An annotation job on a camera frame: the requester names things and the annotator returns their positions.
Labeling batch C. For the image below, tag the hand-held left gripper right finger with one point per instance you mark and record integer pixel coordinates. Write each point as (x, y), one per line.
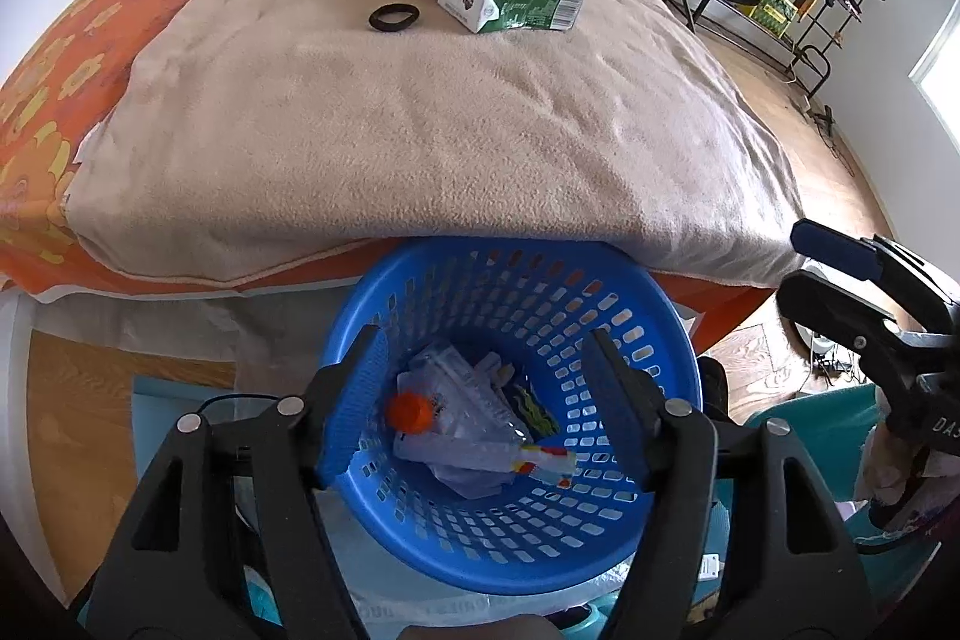
(622, 400)

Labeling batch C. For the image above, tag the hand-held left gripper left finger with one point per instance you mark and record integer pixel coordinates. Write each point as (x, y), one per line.
(352, 407)

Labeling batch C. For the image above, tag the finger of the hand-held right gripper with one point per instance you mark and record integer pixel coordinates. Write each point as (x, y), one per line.
(832, 242)
(825, 302)

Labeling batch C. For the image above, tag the orange cap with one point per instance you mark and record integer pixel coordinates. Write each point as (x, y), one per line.
(409, 413)

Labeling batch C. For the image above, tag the colourful wavy packet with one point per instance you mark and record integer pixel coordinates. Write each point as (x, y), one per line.
(532, 411)

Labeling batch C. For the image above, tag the white plastic bag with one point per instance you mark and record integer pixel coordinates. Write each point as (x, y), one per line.
(472, 486)

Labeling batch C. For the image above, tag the blue plastic basket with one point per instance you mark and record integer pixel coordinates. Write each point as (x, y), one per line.
(510, 280)

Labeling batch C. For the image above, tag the person's right forearm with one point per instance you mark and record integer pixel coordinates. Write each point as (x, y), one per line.
(915, 505)

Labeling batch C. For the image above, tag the teal floor mat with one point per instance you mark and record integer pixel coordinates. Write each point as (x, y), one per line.
(172, 392)

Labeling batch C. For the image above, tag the window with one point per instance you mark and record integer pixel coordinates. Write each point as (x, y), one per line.
(941, 78)

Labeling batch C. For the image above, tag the yellow crate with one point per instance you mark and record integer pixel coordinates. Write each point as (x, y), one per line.
(769, 3)

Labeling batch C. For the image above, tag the beige blanket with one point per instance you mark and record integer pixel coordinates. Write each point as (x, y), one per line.
(450, 145)

